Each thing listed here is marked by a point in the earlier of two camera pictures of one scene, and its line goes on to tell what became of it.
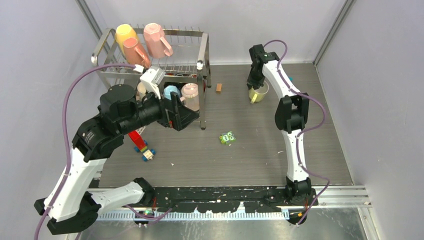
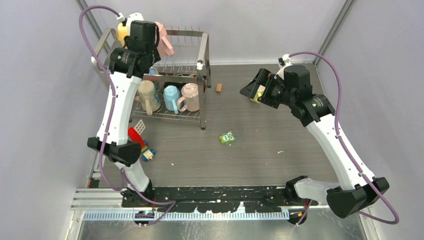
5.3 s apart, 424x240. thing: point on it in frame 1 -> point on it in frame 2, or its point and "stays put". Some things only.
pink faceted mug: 157,46 stays put
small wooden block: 218,88 stays put
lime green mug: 256,95 stays put
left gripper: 174,114 -> 158,57
